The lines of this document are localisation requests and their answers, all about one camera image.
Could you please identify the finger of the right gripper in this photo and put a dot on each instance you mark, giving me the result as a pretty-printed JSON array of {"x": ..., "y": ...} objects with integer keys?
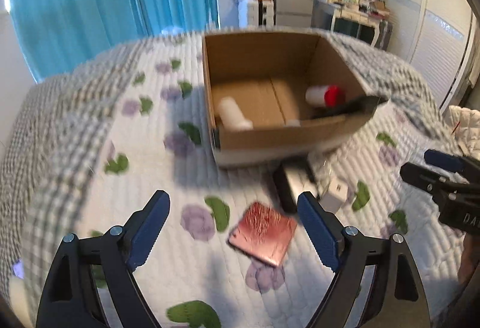
[
  {"x": 452, "y": 163},
  {"x": 429, "y": 181}
]

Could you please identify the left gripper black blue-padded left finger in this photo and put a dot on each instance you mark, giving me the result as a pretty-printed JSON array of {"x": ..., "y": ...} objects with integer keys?
[{"x": 70, "y": 297}]

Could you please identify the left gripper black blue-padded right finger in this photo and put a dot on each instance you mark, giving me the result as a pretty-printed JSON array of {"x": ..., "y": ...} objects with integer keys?
[{"x": 396, "y": 297}]

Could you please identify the white charger plug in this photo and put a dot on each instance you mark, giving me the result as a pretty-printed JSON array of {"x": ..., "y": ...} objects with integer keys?
[{"x": 335, "y": 195}]

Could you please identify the black remote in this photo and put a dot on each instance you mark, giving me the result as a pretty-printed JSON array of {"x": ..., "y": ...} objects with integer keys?
[{"x": 361, "y": 105}]

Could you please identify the red white tube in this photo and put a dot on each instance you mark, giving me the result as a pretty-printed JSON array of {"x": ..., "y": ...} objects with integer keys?
[{"x": 328, "y": 96}]

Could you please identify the white handheld massager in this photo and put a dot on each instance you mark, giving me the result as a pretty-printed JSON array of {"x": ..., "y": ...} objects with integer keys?
[{"x": 231, "y": 115}]

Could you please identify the white quilted cloth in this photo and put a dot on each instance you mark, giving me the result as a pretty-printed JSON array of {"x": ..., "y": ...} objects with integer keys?
[{"x": 464, "y": 124}]

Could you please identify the white louvred wardrobe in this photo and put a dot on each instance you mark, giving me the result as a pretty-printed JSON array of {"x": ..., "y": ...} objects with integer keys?
[{"x": 435, "y": 37}]

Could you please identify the grey UGREEN power bank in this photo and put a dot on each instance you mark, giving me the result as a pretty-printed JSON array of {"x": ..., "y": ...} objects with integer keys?
[{"x": 291, "y": 178}]

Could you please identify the pink patterned phone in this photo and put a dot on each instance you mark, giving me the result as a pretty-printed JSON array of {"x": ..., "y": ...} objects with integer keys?
[{"x": 263, "y": 233}]

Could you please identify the grey checked bedsheet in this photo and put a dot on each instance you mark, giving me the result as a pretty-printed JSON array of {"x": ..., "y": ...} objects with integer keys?
[{"x": 53, "y": 149}]

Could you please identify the white floral quilt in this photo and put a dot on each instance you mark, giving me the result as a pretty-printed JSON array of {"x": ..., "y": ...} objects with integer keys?
[{"x": 158, "y": 140}]

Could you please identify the white dressing table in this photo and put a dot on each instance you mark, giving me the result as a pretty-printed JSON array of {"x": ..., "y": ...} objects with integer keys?
[{"x": 355, "y": 16}]

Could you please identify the silver mini fridge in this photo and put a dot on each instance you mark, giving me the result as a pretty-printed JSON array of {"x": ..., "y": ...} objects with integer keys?
[{"x": 293, "y": 13}]

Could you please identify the brown cardboard box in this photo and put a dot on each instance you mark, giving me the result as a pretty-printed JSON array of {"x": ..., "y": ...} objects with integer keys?
[{"x": 267, "y": 72}]

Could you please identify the white suitcase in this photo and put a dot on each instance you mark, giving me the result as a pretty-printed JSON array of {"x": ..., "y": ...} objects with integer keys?
[{"x": 255, "y": 13}]

